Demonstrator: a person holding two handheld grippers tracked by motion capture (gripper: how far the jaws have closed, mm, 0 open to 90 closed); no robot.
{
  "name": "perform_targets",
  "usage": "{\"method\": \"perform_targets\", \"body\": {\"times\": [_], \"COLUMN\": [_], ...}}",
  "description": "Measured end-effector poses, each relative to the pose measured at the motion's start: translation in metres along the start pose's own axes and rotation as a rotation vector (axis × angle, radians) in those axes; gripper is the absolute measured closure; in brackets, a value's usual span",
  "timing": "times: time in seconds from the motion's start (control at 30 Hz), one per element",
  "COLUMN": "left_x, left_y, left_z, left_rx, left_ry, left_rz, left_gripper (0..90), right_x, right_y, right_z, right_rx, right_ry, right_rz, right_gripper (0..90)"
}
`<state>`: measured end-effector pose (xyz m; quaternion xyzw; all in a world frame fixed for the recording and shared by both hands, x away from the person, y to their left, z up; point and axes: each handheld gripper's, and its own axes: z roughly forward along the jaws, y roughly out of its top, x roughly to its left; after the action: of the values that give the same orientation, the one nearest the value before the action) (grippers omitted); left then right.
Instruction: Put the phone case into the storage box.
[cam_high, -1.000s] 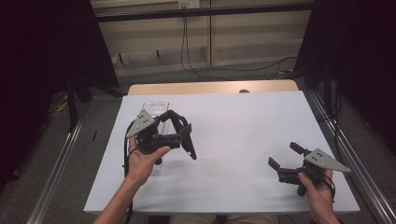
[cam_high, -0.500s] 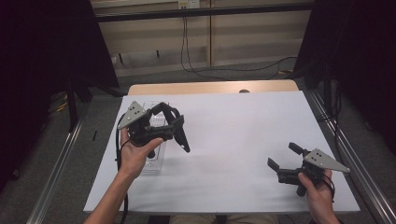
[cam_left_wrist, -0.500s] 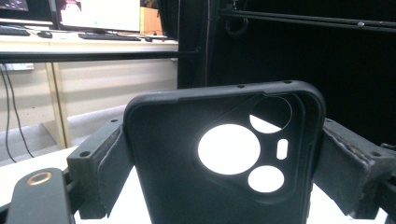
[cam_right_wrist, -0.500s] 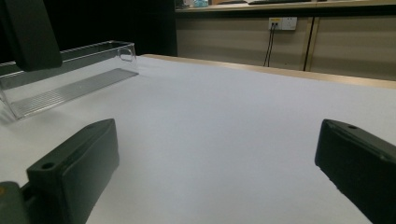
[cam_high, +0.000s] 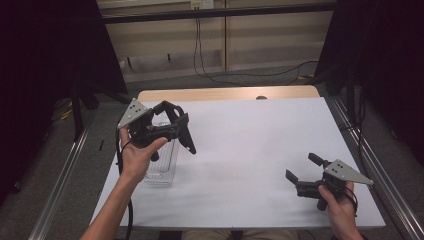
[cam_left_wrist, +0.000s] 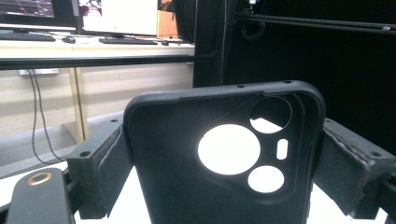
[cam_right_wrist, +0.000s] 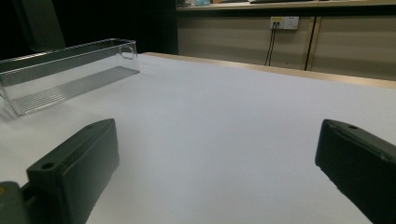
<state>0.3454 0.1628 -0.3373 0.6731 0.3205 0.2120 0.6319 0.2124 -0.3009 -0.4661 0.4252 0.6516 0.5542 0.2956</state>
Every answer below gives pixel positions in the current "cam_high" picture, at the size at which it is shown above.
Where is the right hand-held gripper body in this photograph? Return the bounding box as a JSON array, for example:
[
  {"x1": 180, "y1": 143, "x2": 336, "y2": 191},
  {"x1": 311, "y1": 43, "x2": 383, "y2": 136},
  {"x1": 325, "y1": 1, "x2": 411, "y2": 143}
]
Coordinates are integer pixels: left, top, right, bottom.
[{"x1": 294, "y1": 158, "x2": 375, "y2": 212}]

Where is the person's right hand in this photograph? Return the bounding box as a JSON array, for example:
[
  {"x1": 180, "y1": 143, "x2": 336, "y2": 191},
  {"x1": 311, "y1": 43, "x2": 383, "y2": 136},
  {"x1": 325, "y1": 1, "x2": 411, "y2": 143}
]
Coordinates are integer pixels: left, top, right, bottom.
[{"x1": 317, "y1": 181, "x2": 360, "y2": 235}]

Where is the black stand leg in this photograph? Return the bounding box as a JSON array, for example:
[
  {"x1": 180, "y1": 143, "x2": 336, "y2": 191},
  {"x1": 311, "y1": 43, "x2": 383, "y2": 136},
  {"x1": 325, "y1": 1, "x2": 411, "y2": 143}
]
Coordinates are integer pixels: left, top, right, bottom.
[{"x1": 70, "y1": 79, "x2": 85, "y2": 142}]

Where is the wooden table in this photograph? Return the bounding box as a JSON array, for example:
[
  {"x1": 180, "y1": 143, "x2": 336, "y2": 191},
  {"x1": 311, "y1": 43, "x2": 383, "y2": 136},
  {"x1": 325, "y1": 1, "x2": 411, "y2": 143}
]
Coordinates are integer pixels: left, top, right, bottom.
[{"x1": 136, "y1": 85, "x2": 321, "y2": 103}]

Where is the clear plastic tray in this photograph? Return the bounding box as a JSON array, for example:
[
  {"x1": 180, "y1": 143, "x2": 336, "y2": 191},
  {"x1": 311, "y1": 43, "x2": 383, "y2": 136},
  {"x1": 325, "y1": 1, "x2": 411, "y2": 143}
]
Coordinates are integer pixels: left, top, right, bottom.
[{"x1": 143, "y1": 121, "x2": 181, "y2": 185}]

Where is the black curtain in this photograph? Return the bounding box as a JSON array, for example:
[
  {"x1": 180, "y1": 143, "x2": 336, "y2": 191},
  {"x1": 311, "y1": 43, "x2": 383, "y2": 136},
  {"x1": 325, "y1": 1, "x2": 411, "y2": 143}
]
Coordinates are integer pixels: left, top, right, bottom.
[
  {"x1": 0, "y1": 0, "x2": 128, "y2": 204},
  {"x1": 314, "y1": 0, "x2": 424, "y2": 166}
]

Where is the yellow floor cable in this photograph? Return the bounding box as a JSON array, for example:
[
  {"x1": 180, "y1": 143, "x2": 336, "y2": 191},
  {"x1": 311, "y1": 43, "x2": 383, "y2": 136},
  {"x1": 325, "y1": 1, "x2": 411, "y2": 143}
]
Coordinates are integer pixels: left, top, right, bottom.
[{"x1": 54, "y1": 99, "x2": 75, "y2": 122}]

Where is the white table cover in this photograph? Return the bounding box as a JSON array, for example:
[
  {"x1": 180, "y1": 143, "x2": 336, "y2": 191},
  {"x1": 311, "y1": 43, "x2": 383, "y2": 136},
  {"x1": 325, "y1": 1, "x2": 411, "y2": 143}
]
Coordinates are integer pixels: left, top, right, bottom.
[{"x1": 89, "y1": 97, "x2": 387, "y2": 230}]

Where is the right hand-held gripper cable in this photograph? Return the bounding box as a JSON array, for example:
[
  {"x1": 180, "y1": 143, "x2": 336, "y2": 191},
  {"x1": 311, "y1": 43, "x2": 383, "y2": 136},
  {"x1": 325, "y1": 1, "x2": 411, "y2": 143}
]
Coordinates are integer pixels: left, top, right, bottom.
[{"x1": 343, "y1": 185, "x2": 360, "y2": 218}]

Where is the white wall socket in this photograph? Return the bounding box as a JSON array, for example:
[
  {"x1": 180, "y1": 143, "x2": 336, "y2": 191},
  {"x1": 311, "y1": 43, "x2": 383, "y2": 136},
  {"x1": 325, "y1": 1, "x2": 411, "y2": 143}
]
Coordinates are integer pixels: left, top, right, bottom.
[{"x1": 190, "y1": 0, "x2": 215, "y2": 10}]

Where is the aluminium rail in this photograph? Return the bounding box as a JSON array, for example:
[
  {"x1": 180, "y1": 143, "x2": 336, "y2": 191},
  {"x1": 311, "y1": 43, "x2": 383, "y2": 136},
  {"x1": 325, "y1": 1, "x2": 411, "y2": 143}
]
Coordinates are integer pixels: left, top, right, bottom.
[
  {"x1": 332, "y1": 97, "x2": 424, "y2": 240},
  {"x1": 28, "y1": 128, "x2": 90, "y2": 240}
]

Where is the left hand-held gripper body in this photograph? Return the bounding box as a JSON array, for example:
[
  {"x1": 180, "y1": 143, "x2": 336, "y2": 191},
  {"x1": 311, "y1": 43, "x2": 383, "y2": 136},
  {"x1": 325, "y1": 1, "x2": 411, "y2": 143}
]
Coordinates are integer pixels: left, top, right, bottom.
[{"x1": 116, "y1": 97, "x2": 183, "y2": 163}]

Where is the black wall cable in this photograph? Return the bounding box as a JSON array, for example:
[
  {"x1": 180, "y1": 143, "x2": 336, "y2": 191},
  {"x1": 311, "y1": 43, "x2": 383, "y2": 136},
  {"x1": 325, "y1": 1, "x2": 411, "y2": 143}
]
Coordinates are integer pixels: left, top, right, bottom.
[{"x1": 192, "y1": 17, "x2": 320, "y2": 87}]

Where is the black horizontal bar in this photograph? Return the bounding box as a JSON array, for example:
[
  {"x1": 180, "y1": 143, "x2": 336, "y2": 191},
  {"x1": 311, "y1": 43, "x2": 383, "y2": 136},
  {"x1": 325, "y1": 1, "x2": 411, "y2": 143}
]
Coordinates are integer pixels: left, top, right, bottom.
[{"x1": 100, "y1": 2, "x2": 337, "y2": 25}]

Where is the person's left hand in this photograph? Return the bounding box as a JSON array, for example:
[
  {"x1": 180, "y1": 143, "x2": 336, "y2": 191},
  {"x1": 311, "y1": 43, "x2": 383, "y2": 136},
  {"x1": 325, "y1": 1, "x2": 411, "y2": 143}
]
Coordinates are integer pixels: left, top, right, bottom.
[{"x1": 118, "y1": 127, "x2": 170, "y2": 185}]

